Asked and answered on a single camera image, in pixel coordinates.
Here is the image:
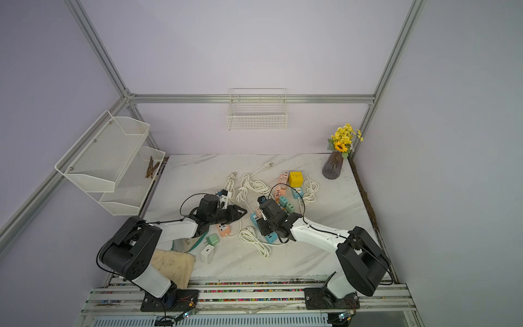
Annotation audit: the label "white mesh two-tier shelf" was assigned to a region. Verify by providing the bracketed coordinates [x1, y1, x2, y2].
[54, 111, 166, 216]

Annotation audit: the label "pink plug adapter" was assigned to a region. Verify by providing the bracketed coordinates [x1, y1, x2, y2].
[217, 224, 232, 238]

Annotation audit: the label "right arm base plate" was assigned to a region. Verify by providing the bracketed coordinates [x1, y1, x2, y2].
[304, 287, 360, 310]

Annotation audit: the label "white coiled cable left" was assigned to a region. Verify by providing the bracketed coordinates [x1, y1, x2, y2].
[236, 161, 275, 205]

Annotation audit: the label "yellow artificial flower bouquet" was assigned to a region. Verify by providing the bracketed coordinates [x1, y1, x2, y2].
[328, 123, 364, 159]

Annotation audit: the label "teal plug adapter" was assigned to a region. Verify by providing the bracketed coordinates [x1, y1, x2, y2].
[279, 196, 289, 207]

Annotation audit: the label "purple ribbed glass vase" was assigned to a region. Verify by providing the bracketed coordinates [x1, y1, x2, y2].
[321, 151, 344, 180]

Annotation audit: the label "aluminium frame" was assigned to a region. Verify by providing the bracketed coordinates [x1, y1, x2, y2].
[0, 0, 428, 327]

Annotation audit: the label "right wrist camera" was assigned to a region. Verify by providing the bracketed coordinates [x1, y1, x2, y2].
[257, 196, 268, 210]

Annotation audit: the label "white coiled cable right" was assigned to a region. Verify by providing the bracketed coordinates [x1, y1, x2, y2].
[301, 175, 320, 204]

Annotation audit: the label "green plug adapter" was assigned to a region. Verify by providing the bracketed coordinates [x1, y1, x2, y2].
[206, 234, 220, 246]

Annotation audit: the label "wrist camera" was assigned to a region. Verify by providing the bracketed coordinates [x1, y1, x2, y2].
[257, 196, 268, 210]
[216, 189, 232, 208]

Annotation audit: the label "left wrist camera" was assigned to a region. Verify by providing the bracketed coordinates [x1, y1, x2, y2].
[216, 189, 232, 208]

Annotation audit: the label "white coiled cable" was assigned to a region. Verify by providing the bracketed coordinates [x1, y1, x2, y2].
[236, 161, 275, 205]
[301, 175, 320, 204]

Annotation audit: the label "teal power strip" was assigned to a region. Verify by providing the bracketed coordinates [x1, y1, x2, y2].
[291, 187, 304, 199]

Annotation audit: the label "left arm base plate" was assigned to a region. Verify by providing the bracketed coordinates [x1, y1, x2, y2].
[140, 289, 200, 312]

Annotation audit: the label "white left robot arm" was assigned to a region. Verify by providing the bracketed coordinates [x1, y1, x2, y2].
[96, 190, 247, 299]

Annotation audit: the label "brown sticks on shelf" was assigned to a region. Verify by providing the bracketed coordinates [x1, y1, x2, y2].
[145, 156, 161, 178]

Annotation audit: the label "white cable with plug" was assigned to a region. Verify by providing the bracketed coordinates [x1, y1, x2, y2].
[223, 171, 238, 201]

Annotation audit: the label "green coated work glove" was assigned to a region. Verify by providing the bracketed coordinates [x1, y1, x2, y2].
[171, 232, 208, 253]

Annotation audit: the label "yellow cube socket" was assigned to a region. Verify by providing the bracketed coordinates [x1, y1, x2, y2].
[288, 171, 304, 188]

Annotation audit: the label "white wire wall basket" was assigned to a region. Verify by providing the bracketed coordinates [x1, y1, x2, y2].
[227, 88, 288, 131]

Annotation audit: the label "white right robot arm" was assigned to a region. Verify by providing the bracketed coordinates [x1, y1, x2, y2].
[257, 196, 391, 298]

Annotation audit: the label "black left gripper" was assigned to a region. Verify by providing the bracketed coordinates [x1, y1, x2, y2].
[209, 204, 247, 226]

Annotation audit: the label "beige cloth glove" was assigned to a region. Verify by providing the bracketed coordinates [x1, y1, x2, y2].
[151, 249, 196, 290]

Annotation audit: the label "pink power strip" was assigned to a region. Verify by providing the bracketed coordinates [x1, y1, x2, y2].
[271, 172, 290, 202]

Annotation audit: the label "white USB charger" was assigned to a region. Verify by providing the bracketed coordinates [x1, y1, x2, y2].
[200, 245, 215, 264]

